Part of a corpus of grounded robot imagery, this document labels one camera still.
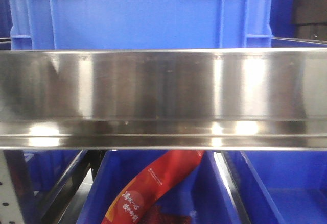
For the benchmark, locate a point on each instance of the steel divider bar left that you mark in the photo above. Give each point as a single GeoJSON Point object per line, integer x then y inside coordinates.
{"type": "Point", "coordinates": [52, 204]}

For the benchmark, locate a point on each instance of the dark blue middle bin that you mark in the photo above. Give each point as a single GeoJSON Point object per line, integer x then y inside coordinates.
{"type": "Point", "coordinates": [202, 195]}

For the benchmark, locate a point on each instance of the dark blue right bin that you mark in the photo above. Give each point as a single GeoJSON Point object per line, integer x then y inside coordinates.
{"type": "Point", "coordinates": [281, 186]}

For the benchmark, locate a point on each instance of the steel divider bar right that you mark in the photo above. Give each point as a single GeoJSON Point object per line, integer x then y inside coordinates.
{"type": "Point", "coordinates": [231, 187]}

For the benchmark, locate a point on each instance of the stainless steel shelf rail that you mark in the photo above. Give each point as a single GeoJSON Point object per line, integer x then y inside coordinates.
{"type": "Point", "coordinates": [220, 99]}

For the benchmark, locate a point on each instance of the white perforated shelf upright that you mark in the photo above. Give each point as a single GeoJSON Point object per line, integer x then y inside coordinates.
{"type": "Point", "coordinates": [10, 208]}

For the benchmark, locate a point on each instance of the dark blue bin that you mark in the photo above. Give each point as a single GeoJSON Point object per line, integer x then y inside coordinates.
{"type": "Point", "coordinates": [281, 186]}
{"type": "Point", "coordinates": [202, 195]}

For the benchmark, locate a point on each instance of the large light blue crate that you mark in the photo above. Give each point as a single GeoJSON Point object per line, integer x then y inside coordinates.
{"type": "Point", "coordinates": [140, 24]}

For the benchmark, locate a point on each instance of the red snack package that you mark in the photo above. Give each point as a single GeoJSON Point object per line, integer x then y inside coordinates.
{"type": "Point", "coordinates": [154, 181]}

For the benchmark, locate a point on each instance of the steel divider bar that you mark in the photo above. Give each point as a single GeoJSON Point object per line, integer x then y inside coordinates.
{"type": "Point", "coordinates": [52, 204]}
{"type": "Point", "coordinates": [231, 187]}

